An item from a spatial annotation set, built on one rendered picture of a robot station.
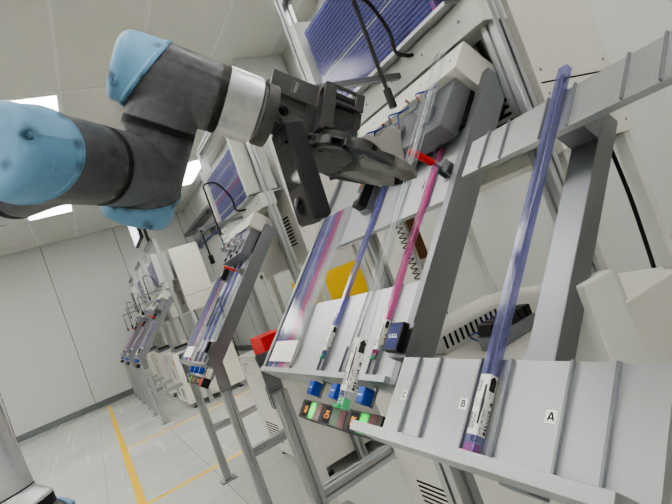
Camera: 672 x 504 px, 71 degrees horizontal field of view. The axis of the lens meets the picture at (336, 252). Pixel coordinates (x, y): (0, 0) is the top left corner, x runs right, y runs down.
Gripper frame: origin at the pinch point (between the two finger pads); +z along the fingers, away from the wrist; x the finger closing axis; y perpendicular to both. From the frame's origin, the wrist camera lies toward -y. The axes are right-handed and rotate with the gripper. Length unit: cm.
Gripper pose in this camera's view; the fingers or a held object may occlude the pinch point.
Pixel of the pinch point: (403, 180)
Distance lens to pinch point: 62.4
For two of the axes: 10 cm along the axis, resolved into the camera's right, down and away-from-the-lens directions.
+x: -4.4, 1.8, 8.8
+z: 8.9, 2.3, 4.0
